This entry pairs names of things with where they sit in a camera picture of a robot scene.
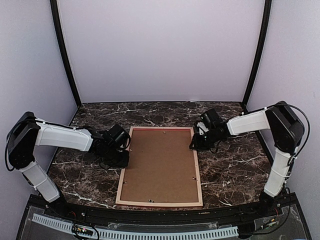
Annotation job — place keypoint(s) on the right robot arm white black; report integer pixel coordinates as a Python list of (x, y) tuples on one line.
[(289, 135)]

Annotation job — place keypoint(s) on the brown cardboard backing board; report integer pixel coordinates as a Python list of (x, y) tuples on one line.
[(160, 165)]

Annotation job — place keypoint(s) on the black front rail base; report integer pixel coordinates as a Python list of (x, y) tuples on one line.
[(283, 221)]

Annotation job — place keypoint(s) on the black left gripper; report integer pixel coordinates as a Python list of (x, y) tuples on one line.
[(123, 163)]

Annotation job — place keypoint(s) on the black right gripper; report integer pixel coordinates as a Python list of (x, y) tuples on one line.
[(197, 144)]

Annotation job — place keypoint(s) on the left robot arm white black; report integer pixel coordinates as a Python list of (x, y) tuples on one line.
[(30, 132)]

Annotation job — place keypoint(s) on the black enclosure frame post left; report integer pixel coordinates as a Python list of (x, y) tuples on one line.
[(63, 52)]

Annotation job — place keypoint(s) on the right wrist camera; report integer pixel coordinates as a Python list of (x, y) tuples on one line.
[(211, 119)]

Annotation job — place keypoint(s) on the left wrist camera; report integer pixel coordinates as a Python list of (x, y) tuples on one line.
[(119, 135)]

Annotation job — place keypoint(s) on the black enclosure frame post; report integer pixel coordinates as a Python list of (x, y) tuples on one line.
[(63, 52), (258, 53)]

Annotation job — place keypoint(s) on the black enclosure frame post right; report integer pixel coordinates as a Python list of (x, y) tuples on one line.
[(258, 53)]

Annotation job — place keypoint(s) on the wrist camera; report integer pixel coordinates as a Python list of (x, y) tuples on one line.
[(211, 119), (119, 135)]

